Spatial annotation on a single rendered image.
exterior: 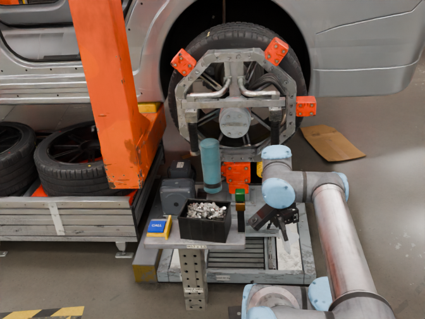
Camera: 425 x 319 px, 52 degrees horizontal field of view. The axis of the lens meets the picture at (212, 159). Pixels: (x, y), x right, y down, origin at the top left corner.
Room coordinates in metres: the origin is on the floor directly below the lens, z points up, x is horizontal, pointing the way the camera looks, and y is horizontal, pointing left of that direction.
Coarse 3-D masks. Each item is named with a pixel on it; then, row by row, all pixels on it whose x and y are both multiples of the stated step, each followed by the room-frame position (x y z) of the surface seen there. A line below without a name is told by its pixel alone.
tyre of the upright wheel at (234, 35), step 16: (208, 32) 2.04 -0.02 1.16; (224, 32) 1.93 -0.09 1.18; (240, 32) 1.91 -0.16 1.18; (256, 32) 1.94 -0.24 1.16; (272, 32) 2.06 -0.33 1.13; (192, 48) 1.93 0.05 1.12; (208, 48) 1.91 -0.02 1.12; (224, 48) 1.90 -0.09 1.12; (240, 48) 1.89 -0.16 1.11; (288, 48) 1.99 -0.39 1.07; (288, 64) 1.87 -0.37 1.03; (176, 80) 1.93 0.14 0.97; (304, 80) 1.87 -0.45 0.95; (176, 112) 1.93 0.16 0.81
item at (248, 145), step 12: (204, 72) 1.93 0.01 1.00; (252, 72) 1.91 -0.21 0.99; (192, 84) 2.14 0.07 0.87; (216, 84) 1.93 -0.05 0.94; (216, 108) 1.94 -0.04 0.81; (204, 120) 1.94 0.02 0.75; (264, 120) 2.09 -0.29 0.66; (204, 132) 1.95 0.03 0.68; (216, 132) 2.02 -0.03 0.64; (252, 132) 2.03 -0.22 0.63; (264, 132) 1.96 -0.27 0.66; (228, 144) 1.92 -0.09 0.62; (240, 144) 1.92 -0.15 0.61; (252, 144) 1.89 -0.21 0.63
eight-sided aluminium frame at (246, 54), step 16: (256, 48) 1.85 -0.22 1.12; (208, 64) 1.83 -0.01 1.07; (272, 64) 1.79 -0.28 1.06; (192, 80) 1.83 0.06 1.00; (288, 80) 1.78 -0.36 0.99; (176, 96) 1.84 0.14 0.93; (288, 96) 1.78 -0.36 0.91; (288, 112) 1.78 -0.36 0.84; (288, 128) 1.78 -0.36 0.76; (224, 160) 1.82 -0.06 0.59; (240, 160) 1.81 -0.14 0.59; (256, 160) 1.80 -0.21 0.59
